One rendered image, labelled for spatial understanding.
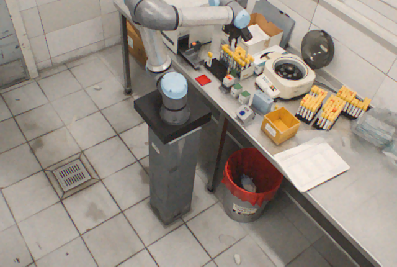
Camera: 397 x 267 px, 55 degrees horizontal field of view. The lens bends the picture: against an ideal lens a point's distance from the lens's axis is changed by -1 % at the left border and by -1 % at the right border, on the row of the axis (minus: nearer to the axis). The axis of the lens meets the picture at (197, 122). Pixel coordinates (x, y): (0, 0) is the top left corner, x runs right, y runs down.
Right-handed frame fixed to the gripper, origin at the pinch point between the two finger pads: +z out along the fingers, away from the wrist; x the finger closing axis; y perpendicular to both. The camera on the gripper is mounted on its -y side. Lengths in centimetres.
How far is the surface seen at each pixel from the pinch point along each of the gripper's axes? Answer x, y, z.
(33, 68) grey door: 60, 166, 104
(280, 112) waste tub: -6.3, -33.8, 21.2
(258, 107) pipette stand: -1.7, -23.1, 23.6
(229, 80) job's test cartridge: 1.2, -2.1, 19.2
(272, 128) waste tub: 6.5, -39.4, 20.0
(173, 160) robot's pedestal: 47, -14, 43
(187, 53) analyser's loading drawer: 4.3, 31.1, 21.4
